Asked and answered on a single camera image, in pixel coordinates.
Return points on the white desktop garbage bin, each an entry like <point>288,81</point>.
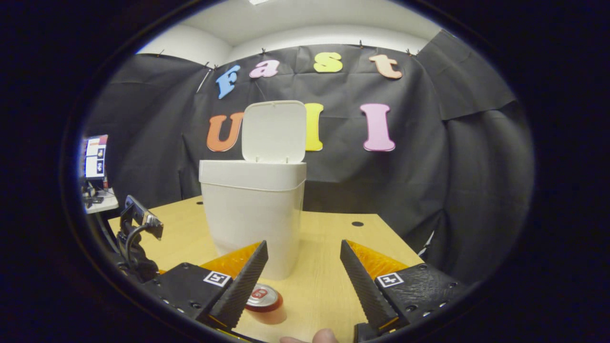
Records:
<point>252,205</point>

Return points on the thin white rod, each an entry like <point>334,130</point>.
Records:
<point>204,81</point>

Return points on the ceiling light panel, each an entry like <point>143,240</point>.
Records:
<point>259,2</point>

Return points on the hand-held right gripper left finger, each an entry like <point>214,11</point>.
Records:
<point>245,286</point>

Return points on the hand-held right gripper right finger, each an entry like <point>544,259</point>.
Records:
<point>362,290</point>

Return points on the computer monitor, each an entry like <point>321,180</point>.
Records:
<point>96,156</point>

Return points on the wooden desktop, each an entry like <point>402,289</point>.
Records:
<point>324,267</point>

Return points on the white side table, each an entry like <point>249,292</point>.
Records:
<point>102,202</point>

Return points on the red pop can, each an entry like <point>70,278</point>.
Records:
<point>264,302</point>

